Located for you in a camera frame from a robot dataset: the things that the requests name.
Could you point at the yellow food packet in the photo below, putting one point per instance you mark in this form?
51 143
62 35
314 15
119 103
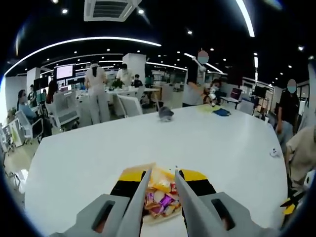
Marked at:
160 177

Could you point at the tan food packet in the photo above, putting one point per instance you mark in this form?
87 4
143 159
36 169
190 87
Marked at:
151 207

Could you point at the white office chair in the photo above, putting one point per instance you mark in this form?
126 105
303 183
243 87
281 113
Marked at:
130 106
37 128
65 108

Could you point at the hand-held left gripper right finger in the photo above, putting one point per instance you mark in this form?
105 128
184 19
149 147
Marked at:
193 175

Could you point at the cream hexagonal container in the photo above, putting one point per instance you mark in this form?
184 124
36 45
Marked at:
134 169

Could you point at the small white round device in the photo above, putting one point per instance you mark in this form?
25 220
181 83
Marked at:
274 151

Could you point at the ceiling air conditioner vent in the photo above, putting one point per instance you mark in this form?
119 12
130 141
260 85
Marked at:
111 10

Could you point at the wall monitor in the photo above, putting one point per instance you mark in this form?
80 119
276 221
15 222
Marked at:
64 72

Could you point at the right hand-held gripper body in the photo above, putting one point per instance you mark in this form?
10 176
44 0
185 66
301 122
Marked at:
309 179

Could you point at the long ceiling light strip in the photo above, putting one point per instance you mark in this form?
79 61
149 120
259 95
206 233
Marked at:
111 39
247 19

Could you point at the open laptop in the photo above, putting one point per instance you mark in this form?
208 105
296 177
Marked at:
237 95

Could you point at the grey cloth bundle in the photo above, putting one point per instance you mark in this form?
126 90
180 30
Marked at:
166 113

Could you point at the blue cloth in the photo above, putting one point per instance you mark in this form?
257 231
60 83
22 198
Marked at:
222 112

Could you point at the potted plant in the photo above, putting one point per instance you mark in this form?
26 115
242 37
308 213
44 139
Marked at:
117 84

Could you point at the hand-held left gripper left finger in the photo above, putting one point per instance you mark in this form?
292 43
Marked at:
130 176

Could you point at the grey food tongs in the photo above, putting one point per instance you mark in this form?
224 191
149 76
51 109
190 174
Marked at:
138 200

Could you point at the yellow cloth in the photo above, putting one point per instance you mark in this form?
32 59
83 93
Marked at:
205 109

